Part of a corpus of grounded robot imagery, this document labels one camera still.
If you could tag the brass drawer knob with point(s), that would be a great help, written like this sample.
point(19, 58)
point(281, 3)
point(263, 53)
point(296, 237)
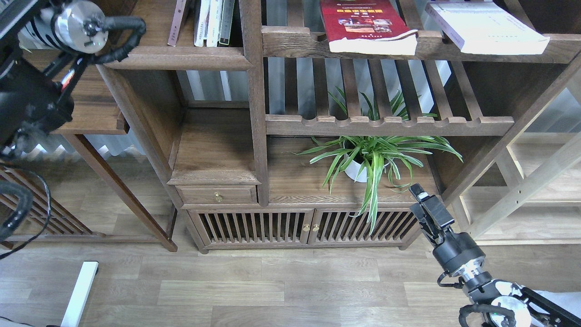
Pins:
point(218, 197)

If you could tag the dark wooden bookshelf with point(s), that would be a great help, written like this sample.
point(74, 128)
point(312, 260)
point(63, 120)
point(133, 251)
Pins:
point(227, 119)

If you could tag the dark green upright book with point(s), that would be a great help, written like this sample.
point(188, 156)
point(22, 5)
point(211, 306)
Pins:
point(226, 22)

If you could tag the green spider plant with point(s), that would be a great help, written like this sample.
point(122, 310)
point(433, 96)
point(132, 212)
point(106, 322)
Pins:
point(376, 156)

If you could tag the white lavender paperback book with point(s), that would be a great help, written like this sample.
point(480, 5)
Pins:
point(482, 27)

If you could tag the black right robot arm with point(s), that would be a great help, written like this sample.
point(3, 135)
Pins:
point(501, 303)

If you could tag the white upright book middle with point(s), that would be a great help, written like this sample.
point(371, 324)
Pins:
point(214, 23)

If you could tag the white upright book left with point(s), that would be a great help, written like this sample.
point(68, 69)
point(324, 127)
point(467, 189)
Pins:
point(201, 10)

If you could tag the white plant pot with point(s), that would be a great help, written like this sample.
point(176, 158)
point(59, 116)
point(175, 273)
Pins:
point(354, 172)

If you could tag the light wooden shelf frame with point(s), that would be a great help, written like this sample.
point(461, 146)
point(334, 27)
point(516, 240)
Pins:
point(537, 200)

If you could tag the white upright book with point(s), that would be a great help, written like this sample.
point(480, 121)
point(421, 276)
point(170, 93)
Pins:
point(201, 10)
point(214, 23)

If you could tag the white floor stand leg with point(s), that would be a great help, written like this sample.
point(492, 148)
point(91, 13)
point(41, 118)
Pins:
point(80, 294)

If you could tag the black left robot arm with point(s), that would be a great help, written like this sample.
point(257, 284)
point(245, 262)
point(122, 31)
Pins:
point(35, 101)

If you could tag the red paperback book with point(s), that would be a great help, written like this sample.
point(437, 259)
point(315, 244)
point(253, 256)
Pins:
point(366, 27)

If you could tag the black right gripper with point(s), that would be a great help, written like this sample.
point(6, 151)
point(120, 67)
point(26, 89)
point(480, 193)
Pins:
point(457, 253)

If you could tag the maroon book Chinese characters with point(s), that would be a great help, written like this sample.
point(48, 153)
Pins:
point(179, 16)

